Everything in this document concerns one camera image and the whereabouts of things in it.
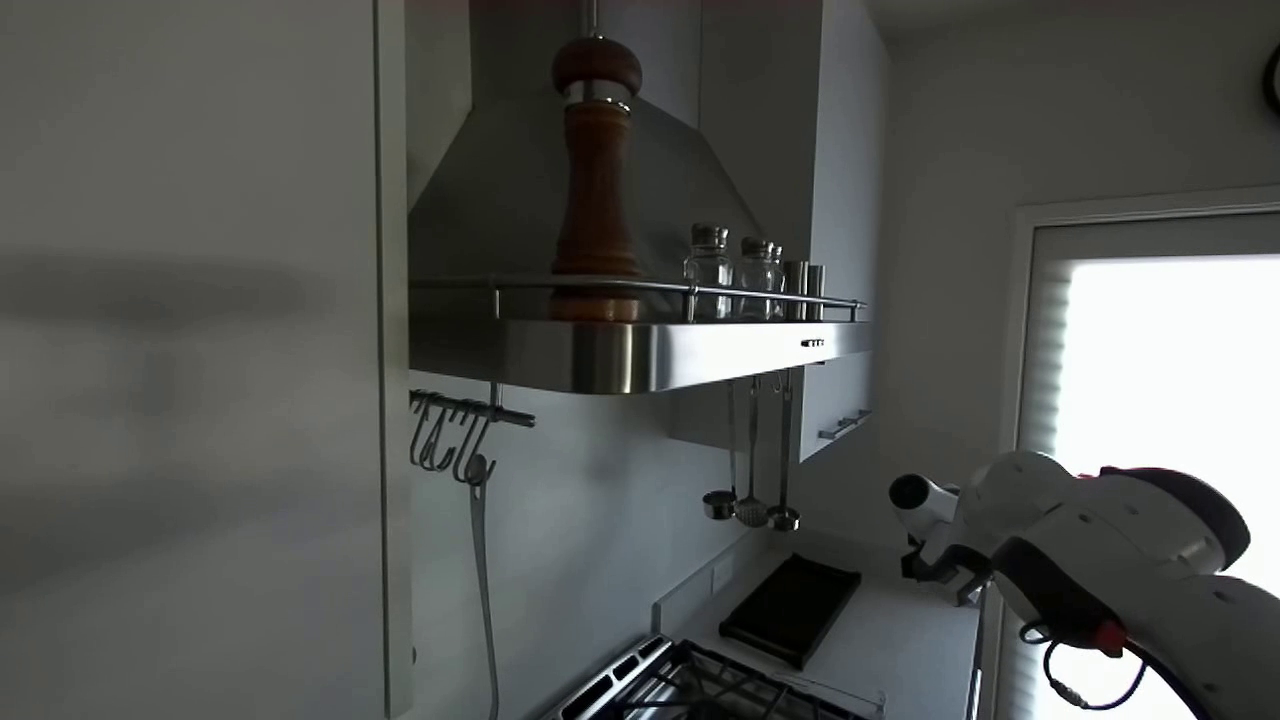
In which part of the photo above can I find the tall brown pepper mill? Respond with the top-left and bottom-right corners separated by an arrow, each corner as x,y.
552,37 -> 643,318

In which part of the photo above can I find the stainless steel range hood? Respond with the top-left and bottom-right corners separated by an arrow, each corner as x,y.
406,0 -> 863,396

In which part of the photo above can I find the black griddle tray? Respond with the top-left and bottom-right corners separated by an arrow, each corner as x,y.
721,554 -> 861,666

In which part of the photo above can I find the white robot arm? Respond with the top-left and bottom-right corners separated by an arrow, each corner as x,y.
889,451 -> 1280,720

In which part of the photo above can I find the white upper cabinet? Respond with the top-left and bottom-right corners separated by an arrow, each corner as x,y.
796,0 -> 889,457

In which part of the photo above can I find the hanging metal ladle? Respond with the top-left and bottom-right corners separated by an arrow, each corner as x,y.
767,374 -> 804,530

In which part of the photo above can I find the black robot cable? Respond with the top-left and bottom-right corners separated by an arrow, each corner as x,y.
1016,614 -> 1150,716

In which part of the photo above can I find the glass spice jar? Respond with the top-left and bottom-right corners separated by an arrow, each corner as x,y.
740,236 -> 785,318
685,222 -> 733,318

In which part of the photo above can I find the white window blind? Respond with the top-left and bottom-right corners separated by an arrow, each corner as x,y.
994,245 -> 1280,720

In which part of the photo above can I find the stainless steel gas stove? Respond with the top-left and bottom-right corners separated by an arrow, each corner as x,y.
544,634 -> 863,720

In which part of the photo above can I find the small silver shaker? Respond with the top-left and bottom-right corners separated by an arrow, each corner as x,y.
793,261 -> 822,318

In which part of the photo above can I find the black utensil hook rail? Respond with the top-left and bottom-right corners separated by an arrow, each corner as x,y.
406,388 -> 531,486

